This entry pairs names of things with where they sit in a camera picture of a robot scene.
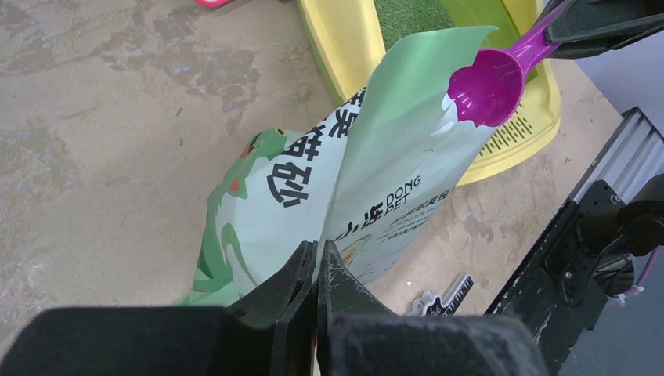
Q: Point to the green cat litter granules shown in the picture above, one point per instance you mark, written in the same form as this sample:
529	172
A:
400	18

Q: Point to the pink framed whiteboard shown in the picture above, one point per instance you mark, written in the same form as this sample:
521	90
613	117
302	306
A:
212	3

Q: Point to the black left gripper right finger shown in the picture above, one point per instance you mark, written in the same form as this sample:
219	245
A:
358	335

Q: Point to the aluminium frame rail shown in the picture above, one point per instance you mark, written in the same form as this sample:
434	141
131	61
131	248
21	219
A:
631	156

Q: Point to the green cat litter bag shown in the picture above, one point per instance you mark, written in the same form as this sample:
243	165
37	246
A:
367	177

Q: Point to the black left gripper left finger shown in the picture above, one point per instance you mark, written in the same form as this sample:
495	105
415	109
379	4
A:
270	331

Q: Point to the purple plastic litter scoop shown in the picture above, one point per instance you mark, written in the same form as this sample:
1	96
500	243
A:
488	91

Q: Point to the yellow sifting litter tray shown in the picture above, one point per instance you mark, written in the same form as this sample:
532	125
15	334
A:
347	42

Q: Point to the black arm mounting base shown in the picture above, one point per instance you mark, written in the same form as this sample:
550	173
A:
559	291

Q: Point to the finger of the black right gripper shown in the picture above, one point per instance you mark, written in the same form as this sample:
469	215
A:
589	28

